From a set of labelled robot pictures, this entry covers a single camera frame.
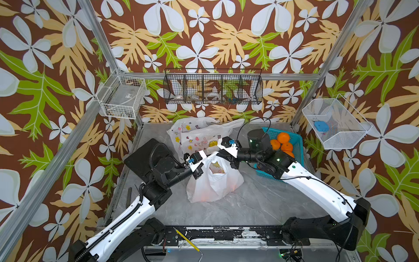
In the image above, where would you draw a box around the white wire basket right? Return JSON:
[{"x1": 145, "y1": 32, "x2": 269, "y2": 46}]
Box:
[{"x1": 302, "y1": 95, "x2": 373, "y2": 150}]

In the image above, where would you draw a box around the orange small back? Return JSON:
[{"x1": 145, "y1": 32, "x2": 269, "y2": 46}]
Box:
[{"x1": 270, "y1": 139, "x2": 281, "y2": 151}]

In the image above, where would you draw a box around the teal plastic basket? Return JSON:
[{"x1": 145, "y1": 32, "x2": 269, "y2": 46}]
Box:
[{"x1": 262, "y1": 127, "x2": 304, "y2": 168}]

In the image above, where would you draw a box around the orange centre pile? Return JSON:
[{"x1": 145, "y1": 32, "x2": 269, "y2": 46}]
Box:
[{"x1": 284, "y1": 151, "x2": 295, "y2": 158}]

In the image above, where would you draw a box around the white printed plastic bag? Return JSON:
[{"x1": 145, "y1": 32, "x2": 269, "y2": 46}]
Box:
[{"x1": 186, "y1": 152, "x2": 244, "y2": 203}]

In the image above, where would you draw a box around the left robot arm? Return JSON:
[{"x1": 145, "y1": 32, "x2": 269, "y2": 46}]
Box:
[{"x1": 69, "y1": 139, "x2": 207, "y2": 262}]

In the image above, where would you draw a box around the black plastic tool case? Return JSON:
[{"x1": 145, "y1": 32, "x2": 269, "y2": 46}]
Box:
[{"x1": 124, "y1": 138, "x2": 170, "y2": 184}]

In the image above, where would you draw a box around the orange right large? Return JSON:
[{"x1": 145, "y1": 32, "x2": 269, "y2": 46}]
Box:
[{"x1": 280, "y1": 142, "x2": 294, "y2": 152}]

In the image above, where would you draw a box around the aluminium frame post right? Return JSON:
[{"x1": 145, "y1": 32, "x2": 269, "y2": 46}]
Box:
[{"x1": 291, "y1": 1, "x2": 373, "y2": 126}]

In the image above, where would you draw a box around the black wire basket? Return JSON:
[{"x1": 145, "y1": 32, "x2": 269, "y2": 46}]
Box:
[{"x1": 162, "y1": 68, "x2": 263, "y2": 105}]

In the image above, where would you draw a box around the blue object in basket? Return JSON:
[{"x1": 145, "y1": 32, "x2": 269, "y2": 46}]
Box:
[{"x1": 314, "y1": 121, "x2": 330, "y2": 133}]

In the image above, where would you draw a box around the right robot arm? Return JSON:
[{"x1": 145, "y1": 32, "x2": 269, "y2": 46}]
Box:
[{"x1": 218, "y1": 129, "x2": 371, "y2": 251}]

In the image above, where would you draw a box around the aluminium frame rear bar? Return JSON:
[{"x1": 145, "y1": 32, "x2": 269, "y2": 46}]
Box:
[{"x1": 125, "y1": 71, "x2": 321, "y2": 82}]

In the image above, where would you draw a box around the white wire basket left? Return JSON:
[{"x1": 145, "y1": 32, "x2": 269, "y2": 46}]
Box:
[{"x1": 97, "y1": 71, "x2": 147, "y2": 120}]

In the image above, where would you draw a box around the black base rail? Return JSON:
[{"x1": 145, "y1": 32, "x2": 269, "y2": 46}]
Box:
[{"x1": 158, "y1": 226, "x2": 286, "y2": 247}]

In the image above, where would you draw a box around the orange top of pile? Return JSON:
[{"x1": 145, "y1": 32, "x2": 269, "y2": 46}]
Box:
[{"x1": 277, "y1": 132, "x2": 290, "y2": 144}]

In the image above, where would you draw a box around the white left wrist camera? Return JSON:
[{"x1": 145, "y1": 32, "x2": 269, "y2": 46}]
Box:
[{"x1": 184, "y1": 151, "x2": 207, "y2": 172}]

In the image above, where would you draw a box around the white wire basket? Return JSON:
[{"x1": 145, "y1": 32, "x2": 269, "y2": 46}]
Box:
[
  {"x1": 302, "y1": 95, "x2": 373, "y2": 150},
  {"x1": 97, "y1": 71, "x2": 147, "y2": 120}
]

